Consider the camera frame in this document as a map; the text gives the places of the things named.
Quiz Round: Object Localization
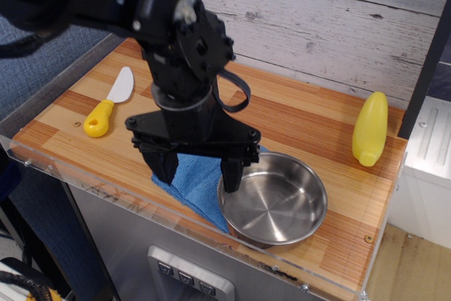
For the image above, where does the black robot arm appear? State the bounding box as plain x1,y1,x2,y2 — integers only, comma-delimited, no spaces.
1,0,261,193

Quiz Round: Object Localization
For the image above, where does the stainless steel cabinet front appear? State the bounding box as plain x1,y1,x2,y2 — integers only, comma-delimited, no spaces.
65,184,332,300

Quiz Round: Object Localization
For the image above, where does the black braided cable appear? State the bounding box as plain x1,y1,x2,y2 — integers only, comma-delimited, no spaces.
0,271,54,301

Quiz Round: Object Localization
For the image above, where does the clear acrylic table guard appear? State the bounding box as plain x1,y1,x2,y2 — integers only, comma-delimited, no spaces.
1,36,407,300

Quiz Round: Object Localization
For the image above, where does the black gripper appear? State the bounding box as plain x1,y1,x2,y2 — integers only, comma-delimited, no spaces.
125,87,261,193

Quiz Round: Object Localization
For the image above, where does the black vertical post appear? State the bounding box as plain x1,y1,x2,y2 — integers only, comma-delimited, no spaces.
398,0,450,139

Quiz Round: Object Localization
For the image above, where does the white appliance with vents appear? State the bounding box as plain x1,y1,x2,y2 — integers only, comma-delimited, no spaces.
388,97,450,248

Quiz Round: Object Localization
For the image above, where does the yellow plastic bottle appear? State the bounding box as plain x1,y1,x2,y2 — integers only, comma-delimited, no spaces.
352,92,388,167

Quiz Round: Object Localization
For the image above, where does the silver button control panel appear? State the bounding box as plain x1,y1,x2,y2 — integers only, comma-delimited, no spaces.
147,245,235,301

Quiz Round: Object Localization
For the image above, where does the yellow handled toy knife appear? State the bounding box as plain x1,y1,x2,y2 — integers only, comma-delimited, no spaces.
83,66,135,137

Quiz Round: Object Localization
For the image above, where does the blue folded cloth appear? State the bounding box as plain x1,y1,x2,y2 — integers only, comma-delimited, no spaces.
152,144,269,234

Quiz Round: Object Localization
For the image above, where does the stainless steel pot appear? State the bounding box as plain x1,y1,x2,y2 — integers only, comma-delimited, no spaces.
217,152,328,251

